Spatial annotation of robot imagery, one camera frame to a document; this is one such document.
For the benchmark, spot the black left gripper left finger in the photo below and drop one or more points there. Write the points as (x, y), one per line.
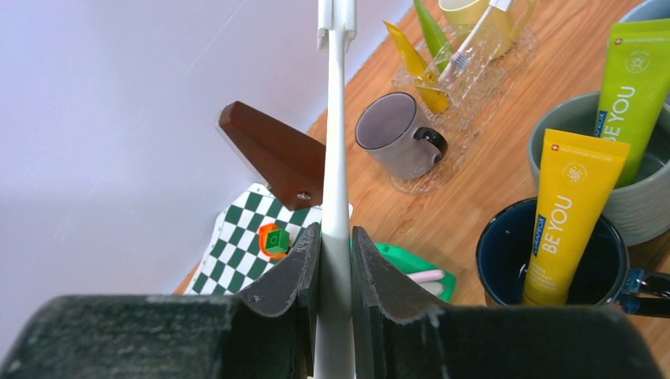
(267, 330)

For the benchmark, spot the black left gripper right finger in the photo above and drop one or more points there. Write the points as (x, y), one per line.
(403, 331)

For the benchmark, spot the grey toothbrush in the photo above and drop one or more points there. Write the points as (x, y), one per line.
(435, 288)

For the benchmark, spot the pink toothbrush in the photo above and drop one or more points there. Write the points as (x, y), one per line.
(433, 275)
(459, 61)

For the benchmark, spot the dark blue mug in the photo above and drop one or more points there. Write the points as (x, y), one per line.
(604, 276)

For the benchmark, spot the purple mug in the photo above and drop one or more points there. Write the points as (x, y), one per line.
(397, 134)

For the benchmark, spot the yellow toothpaste tube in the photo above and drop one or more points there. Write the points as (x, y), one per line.
(577, 175)
(415, 65)

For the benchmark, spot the grey mug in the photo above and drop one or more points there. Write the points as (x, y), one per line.
(640, 211)

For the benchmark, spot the white toothbrush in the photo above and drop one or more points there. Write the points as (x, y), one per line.
(334, 344)
(502, 5)

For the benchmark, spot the light blue mug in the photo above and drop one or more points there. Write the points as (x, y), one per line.
(647, 10)

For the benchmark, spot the green white chessboard mat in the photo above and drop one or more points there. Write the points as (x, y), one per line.
(234, 258)

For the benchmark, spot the green plastic bin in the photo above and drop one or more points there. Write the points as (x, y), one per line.
(408, 262)

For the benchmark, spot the green toy block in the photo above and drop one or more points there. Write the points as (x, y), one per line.
(277, 241)

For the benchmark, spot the orange toy block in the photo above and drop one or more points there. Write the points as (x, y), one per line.
(263, 231)

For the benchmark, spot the brown wooden metronome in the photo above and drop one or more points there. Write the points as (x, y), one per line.
(290, 162)

